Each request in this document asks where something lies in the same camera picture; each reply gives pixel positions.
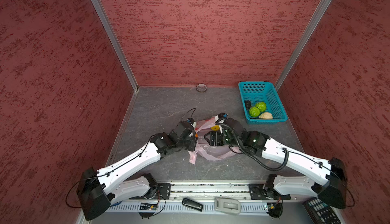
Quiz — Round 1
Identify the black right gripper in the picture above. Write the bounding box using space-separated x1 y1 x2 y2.
204 130 242 147

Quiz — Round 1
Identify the yellow fruit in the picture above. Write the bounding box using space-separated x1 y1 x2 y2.
211 125 220 131

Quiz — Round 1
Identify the pink plastic bag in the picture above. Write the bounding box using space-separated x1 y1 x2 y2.
188 116 241 165

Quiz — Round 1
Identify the dark avocado fruit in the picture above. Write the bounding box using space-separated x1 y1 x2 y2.
244 100 252 110

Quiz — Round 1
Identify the green fruit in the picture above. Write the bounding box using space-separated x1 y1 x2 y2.
255 102 267 113
248 106 261 118

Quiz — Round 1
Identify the beige brown fruit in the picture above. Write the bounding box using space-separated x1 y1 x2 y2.
259 112 273 119

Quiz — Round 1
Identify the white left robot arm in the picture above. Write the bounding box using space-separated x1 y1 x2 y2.
76 118 197 221

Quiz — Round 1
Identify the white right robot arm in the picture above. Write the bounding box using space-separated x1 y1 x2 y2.
206 117 349 209

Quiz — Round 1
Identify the black remote stick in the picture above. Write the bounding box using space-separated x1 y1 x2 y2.
182 198 204 212

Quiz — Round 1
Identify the teal plastic basket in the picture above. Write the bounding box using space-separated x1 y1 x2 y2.
238 81 287 124

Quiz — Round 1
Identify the left circuit board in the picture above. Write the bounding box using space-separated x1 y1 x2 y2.
139 202 159 211

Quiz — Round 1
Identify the circuit board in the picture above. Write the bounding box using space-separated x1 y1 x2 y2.
139 202 159 211
267 202 283 219

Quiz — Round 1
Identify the right circuit board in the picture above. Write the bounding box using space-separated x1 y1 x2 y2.
267 202 283 219

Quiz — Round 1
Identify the black calculator keypad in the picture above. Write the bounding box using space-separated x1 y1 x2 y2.
303 198 341 224

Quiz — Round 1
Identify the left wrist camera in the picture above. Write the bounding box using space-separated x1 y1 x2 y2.
169 118 197 139

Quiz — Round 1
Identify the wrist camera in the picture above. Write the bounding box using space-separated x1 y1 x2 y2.
215 112 228 124
169 118 197 139

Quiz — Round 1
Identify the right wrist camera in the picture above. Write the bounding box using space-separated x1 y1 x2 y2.
215 112 228 124

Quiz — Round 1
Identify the aluminium front rail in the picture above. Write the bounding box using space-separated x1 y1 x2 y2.
85 180 331 202

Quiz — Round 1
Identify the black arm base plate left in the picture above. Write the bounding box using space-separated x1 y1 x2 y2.
131 183 172 200

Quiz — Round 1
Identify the grey plastic handle device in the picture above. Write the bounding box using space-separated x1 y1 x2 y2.
214 198 241 215

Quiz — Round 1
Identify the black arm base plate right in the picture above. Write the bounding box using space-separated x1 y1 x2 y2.
248 183 291 201

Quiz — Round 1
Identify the aluminium corner post left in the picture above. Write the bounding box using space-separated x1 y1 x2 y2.
91 0 139 93

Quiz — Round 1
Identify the aluminium corner post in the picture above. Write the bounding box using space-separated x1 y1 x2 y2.
91 0 139 93
274 0 332 91

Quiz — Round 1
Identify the aluminium corner post right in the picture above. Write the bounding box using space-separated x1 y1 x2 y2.
274 0 332 91

